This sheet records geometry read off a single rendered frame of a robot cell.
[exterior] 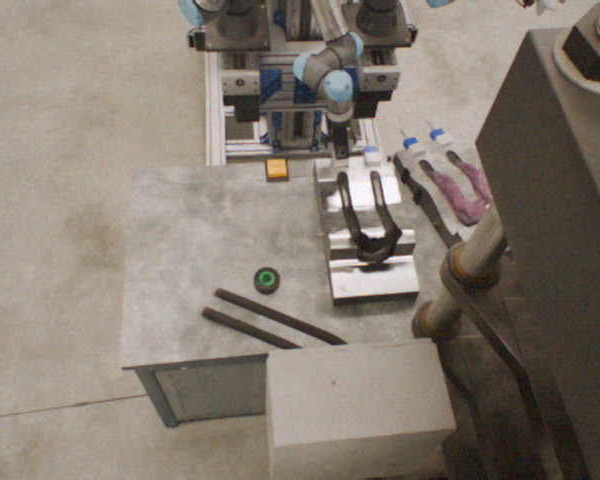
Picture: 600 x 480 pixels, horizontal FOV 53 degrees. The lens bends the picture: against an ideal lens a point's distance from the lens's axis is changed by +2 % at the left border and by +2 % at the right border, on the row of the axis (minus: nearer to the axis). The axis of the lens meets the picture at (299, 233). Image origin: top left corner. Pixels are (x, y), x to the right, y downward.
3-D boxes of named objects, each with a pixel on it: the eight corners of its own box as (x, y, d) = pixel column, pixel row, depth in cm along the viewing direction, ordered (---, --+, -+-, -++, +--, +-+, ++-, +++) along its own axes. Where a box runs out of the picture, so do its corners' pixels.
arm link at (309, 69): (315, 60, 179) (342, 81, 176) (289, 79, 175) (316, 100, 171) (317, 39, 173) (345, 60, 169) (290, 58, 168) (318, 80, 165)
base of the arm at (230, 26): (214, 11, 213) (212, -14, 205) (257, 10, 215) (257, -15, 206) (215, 40, 205) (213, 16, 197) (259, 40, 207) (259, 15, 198)
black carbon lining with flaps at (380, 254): (334, 176, 199) (337, 158, 191) (381, 173, 200) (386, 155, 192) (350, 267, 181) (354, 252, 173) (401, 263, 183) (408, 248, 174)
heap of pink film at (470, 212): (420, 174, 202) (425, 159, 196) (465, 158, 207) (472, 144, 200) (460, 234, 190) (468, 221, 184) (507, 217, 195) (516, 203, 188)
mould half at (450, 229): (392, 162, 212) (398, 142, 203) (455, 141, 218) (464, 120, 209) (467, 278, 189) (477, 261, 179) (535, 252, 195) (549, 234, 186)
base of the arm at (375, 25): (352, 9, 218) (356, -16, 209) (393, 7, 219) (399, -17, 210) (358, 38, 210) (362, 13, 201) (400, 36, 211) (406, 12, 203)
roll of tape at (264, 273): (284, 285, 184) (285, 280, 181) (264, 299, 181) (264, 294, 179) (269, 267, 187) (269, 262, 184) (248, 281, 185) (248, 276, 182)
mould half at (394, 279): (312, 175, 207) (315, 150, 196) (385, 170, 210) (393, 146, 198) (332, 306, 182) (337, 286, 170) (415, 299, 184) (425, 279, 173)
